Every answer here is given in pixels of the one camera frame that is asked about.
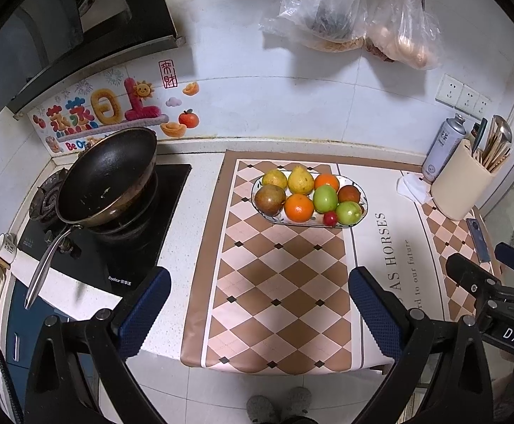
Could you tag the brownish green pear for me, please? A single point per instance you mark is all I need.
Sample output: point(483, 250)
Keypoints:
point(269, 198)

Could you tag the red cherry tomato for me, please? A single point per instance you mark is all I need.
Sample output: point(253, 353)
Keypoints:
point(330, 217)

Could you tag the orange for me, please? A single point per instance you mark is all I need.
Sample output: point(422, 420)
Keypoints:
point(326, 181)
point(299, 207)

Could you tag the beige utensil holder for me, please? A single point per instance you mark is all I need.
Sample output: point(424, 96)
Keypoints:
point(457, 185)

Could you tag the white wall socket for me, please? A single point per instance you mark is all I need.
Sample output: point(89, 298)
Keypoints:
point(482, 107)
point(467, 98)
point(449, 90)

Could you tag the bundle of chopsticks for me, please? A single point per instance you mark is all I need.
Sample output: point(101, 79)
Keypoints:
point(495, 154)

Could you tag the metal spoon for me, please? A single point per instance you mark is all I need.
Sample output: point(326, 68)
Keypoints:
point(502, 130)

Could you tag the crumpled white tissue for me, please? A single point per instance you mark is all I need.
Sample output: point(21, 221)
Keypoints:
point(411, 187)

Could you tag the silver spray can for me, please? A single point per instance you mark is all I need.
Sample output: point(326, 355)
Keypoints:
point(442, 148)

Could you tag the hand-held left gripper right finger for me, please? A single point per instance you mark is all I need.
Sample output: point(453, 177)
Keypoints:
point(374, 313)

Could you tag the blue smartphone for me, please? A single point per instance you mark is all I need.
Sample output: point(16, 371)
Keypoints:
point(479, 239)

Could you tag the patterned oval plate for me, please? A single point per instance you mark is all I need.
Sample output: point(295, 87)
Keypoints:
point(261, 218)

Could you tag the colourful wall sticker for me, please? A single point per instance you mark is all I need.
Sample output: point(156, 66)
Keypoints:
point(106, 106)

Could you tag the white cup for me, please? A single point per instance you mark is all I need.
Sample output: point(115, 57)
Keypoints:
point(7, 246)

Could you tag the clear plastic bag dark contents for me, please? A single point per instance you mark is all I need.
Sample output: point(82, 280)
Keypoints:
point(323, 9)

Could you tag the clear plastic bag pale contents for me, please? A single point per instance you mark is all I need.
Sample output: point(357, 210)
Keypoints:
point(402, 31)

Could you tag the yellow pear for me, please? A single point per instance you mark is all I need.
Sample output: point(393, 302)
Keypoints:
point(300, 179)
point(274, 179)

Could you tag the green apple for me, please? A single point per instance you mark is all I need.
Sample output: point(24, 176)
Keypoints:
point(325, 198)
point(348, 213)

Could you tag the brown checkered mat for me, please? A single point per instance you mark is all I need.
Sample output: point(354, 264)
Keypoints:
point(274, 282)

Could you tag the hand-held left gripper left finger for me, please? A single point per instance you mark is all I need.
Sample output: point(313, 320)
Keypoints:
point(146, 309)

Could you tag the dark brown-orange round fruit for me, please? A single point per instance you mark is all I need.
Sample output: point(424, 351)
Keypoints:
point(350, 193)

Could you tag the black glass gas stove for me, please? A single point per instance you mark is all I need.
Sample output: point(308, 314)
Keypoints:
point(120, 251)

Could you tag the blue cabinet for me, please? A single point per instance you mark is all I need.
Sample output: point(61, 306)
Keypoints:
point(22, 318)

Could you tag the black range hood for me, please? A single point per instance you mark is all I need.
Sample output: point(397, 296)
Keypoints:
point(53, 22)

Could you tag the grey slipper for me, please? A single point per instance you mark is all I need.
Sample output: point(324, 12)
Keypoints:
point(298, 402)
point(261, 410)

